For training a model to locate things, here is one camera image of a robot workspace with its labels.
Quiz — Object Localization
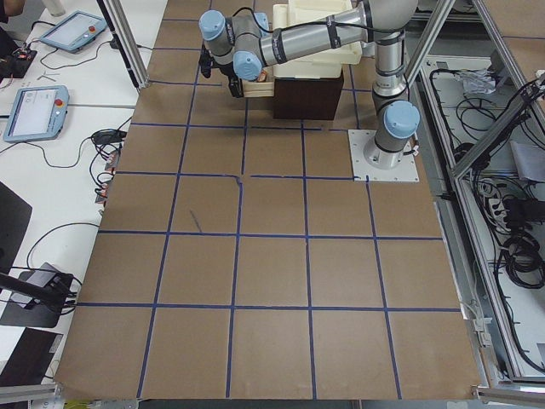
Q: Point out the teach pendant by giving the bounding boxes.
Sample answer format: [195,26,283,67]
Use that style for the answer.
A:
[38,10,107,53]
[3,85,70,143]

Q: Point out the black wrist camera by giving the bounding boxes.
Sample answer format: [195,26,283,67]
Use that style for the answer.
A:
[198,45,214,78]

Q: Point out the aluminium frame post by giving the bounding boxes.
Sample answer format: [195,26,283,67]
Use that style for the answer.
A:
[96,0,149,90]

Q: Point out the black cable bundle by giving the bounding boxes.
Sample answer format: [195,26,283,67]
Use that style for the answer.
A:
[450,140,545,291]

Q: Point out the upper teach pendant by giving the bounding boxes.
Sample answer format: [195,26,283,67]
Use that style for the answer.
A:
[38,10,107,53]

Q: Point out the light wooden drawer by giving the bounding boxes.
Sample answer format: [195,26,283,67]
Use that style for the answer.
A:
[242,69,274,98]

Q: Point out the dark brown wooden cabinet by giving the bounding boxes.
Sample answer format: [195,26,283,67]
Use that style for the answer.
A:
[272,72,344,120]

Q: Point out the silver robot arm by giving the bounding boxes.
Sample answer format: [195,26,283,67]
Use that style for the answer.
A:
[198,1,420,170]

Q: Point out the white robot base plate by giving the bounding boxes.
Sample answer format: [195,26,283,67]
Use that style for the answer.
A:
[347,130,420,183]

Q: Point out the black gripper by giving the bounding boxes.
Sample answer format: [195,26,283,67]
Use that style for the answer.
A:
[227,72,244,98]

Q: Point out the grey orange scissors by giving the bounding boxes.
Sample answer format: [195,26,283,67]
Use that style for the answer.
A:
[256,71,267,83]

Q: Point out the lower teach pendant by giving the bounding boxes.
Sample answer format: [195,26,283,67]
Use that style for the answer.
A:
[3,85,70,143]

